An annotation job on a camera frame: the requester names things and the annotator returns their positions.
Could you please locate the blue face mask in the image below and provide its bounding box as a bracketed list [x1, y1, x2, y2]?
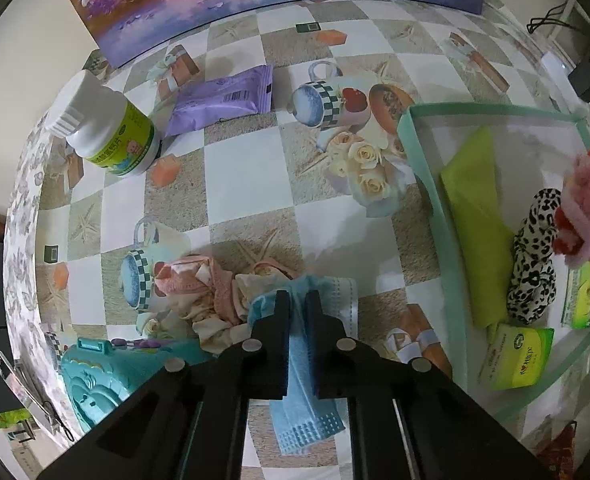
[247, 275, 360, 457]

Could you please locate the lime green cloth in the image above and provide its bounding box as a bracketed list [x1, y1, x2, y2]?
[441, 126, 518, 330]

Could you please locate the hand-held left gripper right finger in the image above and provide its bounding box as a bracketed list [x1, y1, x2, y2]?
[305, 290, 556, 480]

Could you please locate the grey floral blanket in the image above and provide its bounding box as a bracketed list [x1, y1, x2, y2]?
[5, 115, 60, 356]

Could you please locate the red patterned cloth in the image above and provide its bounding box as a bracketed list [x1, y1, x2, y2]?
[550, 422, 578, 461]

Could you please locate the green tissue packet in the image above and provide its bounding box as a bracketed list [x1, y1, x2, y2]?
[561, 260, 590, 330]
[477, 322, 556, 392]

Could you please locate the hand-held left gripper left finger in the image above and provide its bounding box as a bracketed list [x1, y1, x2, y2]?
[35, 290, 292, 480]

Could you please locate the black cable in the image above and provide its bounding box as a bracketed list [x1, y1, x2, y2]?
[527, 2, 583, 36]

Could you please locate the clear box with green rim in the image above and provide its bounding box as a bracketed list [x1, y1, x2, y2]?
[397, 102, 590, 423]

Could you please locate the green package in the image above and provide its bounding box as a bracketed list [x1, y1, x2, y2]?
[0, 407, 36, 431]

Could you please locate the flower painting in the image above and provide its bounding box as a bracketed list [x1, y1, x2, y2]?
[55, 0, 490, 68]

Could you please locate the purple wipes packet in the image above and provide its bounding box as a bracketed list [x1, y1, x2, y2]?
[165, 65, 274, 137]

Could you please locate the teal plastic toy case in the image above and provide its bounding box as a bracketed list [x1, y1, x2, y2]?
[60, 337, 216, 433]

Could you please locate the white bottle with green label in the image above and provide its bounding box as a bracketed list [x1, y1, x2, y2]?
[50, 70, 162, 177]

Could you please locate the pink fuzzy scrunchie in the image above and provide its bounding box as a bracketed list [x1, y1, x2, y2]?
[552, 149, 590, 267]

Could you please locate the leopard print scrunchie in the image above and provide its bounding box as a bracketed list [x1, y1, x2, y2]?
[506, 187, 566, 325]

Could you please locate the smartphone with lit screen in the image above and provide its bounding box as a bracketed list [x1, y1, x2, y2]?
[0, 350, 76, 441]

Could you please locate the pink crumpled cloth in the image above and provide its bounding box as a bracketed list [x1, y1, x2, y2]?
[152, 255, 300, 353]

